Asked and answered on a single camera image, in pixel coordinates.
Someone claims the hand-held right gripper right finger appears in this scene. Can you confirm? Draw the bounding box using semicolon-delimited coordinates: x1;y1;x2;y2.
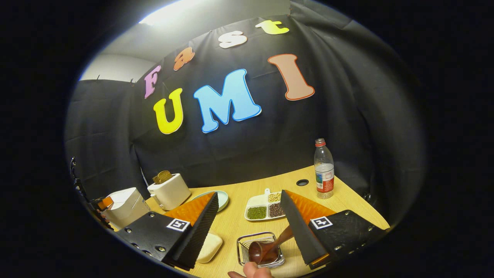
280;190;388;270

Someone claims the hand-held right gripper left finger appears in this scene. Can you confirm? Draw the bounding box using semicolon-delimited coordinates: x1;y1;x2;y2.
116;192;219;270

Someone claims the rectangular tray of rice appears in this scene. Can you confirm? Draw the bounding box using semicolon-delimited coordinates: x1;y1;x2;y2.
196;231;224;264

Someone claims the white rice cooker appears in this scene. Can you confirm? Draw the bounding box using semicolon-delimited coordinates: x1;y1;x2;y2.
101;187;151;229

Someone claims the brown wooden spoon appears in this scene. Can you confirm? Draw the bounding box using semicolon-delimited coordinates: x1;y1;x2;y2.
248;225;295;265

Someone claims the metal wire chopstick holder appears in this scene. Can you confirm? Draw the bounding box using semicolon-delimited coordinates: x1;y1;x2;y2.
236;232;286;268

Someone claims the pale green plate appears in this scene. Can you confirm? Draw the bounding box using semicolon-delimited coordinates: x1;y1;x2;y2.
192;190;229;213

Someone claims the white divided dish of beans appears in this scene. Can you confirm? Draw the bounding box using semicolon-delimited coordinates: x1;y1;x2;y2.
244;188;288;221

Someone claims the white toaster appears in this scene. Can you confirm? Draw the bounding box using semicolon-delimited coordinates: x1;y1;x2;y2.
147;173;192;211

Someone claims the clear plastic water bottle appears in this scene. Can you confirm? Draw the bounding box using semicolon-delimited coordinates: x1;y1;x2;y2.
313;138;335;199

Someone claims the toasted bread slice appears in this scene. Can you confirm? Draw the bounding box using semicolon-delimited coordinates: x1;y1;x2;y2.
152;170;174;185

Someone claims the black backdrop cloth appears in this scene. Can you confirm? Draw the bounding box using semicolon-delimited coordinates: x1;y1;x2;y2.
64;8;427;228

